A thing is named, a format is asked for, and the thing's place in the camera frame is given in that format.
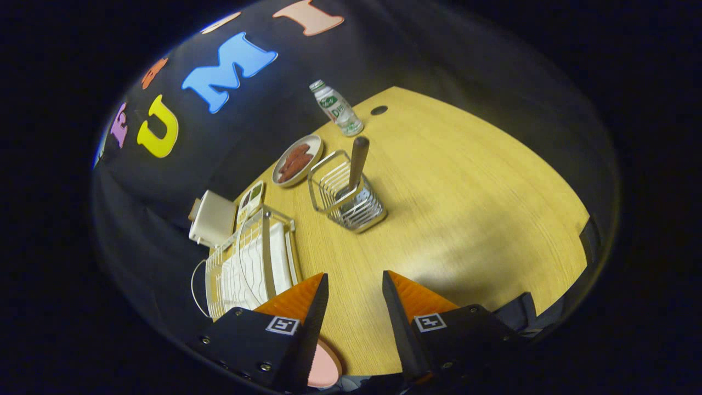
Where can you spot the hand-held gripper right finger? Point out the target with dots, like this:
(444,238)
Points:
(400,334)

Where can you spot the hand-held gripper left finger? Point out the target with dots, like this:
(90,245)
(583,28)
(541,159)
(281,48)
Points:
(312,340)

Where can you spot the pink plate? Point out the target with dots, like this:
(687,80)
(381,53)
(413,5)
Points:
(326,367)

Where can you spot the white divided seasoning dish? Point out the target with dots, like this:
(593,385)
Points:
(249,206)

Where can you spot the white plate with sausages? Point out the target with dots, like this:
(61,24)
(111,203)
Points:
(316,147)

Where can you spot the white drip tray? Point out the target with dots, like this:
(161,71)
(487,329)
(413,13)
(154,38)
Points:
(279,258)

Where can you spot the dark chair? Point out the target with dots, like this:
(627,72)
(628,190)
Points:
(518,312)
(590,241)

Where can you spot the white toaster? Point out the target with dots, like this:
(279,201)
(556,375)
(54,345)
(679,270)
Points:
(214,219)

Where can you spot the red sausage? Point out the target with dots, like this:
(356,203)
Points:
(295,167)
(298,154)

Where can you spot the bread slice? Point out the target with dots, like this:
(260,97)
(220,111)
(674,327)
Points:
(194,209)

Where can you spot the black backdrop cloth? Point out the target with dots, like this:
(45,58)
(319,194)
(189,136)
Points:
(181,181)

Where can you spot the white bottle with green label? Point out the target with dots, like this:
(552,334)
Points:
(335,107)

